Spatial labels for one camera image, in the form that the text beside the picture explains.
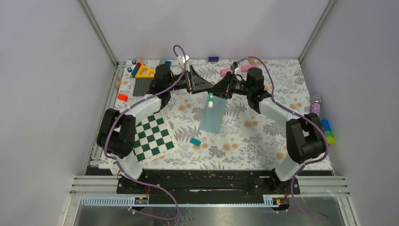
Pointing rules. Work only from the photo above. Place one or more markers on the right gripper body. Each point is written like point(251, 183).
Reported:
point(235, 86)

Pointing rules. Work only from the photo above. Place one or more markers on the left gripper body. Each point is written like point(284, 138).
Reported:
point(188, 82)

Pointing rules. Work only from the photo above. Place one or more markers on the green white glue stick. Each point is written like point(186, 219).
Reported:
point(210, 100)

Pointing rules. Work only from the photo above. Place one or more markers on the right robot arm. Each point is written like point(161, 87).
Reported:
point(305, 138)

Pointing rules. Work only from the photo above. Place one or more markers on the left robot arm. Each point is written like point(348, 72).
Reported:
point(117, 131)

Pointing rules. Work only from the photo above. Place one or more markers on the pink cylinder marker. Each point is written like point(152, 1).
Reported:
point(244, 68)

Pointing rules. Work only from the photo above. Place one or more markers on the blue lego brick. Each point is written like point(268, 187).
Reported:
point(168, 64)

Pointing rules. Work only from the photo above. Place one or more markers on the purple small brick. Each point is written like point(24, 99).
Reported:
point(213, 58)

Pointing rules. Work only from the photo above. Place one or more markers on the floral table mat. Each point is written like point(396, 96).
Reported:
point(247, 140)

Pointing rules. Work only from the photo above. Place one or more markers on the wooden block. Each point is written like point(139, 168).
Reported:
point(251, 61)

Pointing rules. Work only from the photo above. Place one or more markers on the grey lego baseplate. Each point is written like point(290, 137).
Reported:
point(141, 86)

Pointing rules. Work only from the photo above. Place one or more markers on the yellow triangle toy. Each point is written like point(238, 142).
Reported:
point(144, 72)

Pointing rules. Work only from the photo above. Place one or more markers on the small teal block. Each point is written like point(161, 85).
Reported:
point(195, 142)

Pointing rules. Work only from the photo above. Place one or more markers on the small red block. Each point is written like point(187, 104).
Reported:
point(122, 97)

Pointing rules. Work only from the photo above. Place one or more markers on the green white checkerboard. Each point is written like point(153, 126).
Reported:
point(154, 139)

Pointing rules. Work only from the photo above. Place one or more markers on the purple glitter tube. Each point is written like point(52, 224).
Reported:
point(316, 105)

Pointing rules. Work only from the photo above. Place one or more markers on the colourful stacked brick toy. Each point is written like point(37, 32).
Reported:
point(328, 131)

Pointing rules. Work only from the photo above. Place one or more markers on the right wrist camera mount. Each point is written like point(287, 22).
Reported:
point(235, 67)

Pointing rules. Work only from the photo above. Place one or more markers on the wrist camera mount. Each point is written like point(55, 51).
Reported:
point(182, 60)
point(235, 67)

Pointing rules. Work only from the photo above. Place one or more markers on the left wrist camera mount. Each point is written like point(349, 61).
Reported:
point(182, 60)

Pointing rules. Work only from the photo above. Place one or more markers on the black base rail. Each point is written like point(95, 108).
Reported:
point(208, 186)

